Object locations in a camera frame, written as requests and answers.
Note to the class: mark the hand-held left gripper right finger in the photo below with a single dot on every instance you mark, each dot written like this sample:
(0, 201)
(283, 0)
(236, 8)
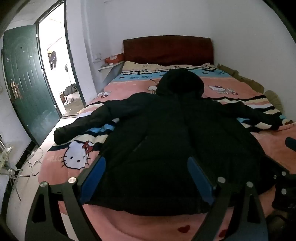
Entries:
(200, 180)

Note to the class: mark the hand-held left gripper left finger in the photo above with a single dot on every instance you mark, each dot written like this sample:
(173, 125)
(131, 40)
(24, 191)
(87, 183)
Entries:
(93, 178)

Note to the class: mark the grey bedside table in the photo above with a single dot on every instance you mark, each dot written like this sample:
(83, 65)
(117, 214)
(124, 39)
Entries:
(111, 71)

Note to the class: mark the pink cartoon cat blanket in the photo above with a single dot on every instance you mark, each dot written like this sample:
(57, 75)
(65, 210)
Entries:
(129, 85)

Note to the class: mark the dark red bed headboard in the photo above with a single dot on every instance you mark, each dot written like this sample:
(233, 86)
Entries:
(168, 49)

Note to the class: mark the metal rack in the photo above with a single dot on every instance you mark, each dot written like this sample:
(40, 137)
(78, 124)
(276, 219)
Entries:
(11, 172)

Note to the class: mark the olive green cloth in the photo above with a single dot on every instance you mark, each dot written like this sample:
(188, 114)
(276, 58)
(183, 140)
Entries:
(249, 82)

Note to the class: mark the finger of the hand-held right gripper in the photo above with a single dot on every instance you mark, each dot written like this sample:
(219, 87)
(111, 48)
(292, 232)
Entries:
(291, 143)
(276, 169)

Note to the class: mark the black hooded jacket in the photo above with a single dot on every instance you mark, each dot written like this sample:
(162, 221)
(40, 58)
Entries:
(161, 139)

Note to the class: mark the dark door frame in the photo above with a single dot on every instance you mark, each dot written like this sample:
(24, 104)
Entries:
(74, 69)

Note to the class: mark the dark green door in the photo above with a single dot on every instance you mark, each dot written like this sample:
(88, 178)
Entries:
(27, 76)

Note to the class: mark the white wall socket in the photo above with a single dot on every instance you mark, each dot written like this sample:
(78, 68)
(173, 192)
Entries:
(98, 56)

